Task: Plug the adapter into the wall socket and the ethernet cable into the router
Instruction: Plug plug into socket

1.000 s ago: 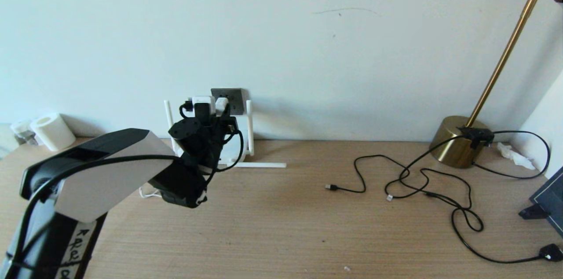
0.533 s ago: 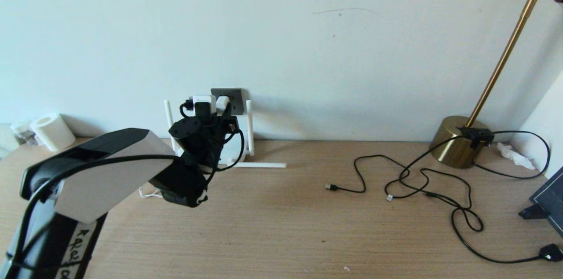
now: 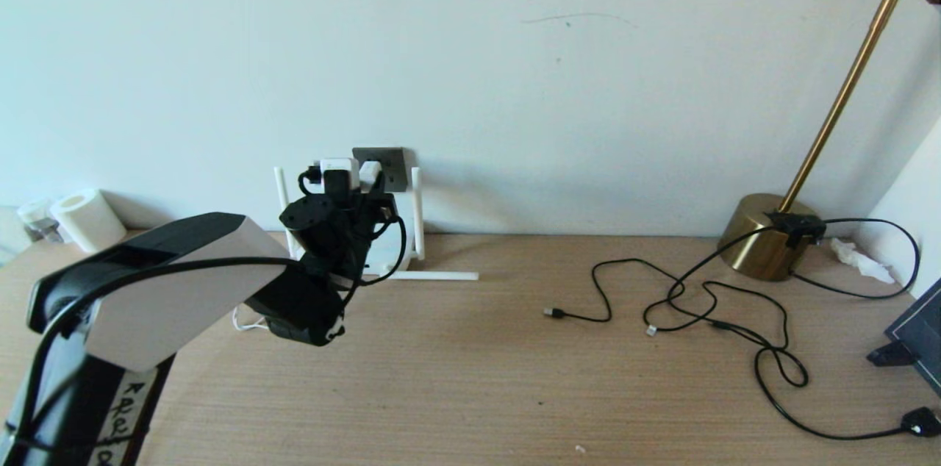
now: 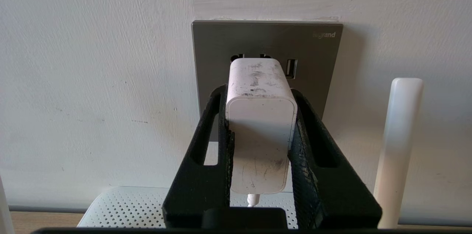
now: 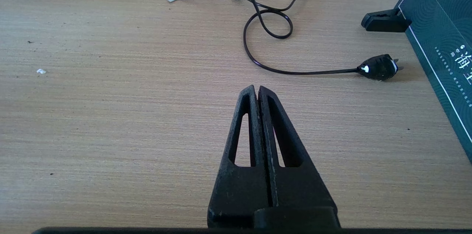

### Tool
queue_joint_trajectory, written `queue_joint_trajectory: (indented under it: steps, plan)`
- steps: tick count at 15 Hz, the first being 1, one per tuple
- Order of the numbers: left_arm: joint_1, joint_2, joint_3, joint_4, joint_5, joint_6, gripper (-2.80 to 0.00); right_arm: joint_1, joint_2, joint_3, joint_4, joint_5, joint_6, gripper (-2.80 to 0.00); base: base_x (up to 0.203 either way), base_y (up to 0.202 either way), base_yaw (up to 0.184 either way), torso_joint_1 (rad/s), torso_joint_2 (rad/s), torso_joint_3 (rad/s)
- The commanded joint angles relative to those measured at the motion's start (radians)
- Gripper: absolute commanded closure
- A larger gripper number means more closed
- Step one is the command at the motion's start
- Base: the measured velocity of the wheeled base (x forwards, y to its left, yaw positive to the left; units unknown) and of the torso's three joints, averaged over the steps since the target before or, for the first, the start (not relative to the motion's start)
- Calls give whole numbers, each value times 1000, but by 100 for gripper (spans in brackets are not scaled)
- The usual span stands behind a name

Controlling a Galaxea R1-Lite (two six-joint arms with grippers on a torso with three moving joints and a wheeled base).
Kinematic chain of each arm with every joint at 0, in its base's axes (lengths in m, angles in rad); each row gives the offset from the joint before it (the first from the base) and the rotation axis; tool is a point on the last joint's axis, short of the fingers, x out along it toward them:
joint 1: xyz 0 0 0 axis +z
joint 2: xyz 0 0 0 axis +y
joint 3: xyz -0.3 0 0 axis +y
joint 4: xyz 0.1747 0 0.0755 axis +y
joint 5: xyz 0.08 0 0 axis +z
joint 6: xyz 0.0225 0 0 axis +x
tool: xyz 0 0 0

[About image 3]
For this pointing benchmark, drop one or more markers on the white paper roll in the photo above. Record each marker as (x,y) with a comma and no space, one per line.
(87,222)

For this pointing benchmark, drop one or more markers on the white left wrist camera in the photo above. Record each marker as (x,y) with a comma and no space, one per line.
(338,165)

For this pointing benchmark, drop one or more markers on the crumpled white tissue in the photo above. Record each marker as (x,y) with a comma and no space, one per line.
(859,260)

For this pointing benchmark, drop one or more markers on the black clip stand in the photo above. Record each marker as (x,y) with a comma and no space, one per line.
(891,354)

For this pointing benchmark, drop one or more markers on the brass desk lamp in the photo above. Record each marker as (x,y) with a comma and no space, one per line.
(757,238)

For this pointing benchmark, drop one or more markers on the dark teal printed box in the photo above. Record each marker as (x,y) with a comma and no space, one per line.
(922,337)

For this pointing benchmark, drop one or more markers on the grey wall socket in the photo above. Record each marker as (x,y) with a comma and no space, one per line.
(397,161)

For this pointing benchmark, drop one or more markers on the clear plastic jar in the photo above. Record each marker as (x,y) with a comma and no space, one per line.
(37,218)

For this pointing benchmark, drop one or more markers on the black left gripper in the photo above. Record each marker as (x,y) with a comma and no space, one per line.
(353,238)

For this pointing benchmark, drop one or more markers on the white router with antennas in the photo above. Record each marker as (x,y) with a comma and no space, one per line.
(441,275)

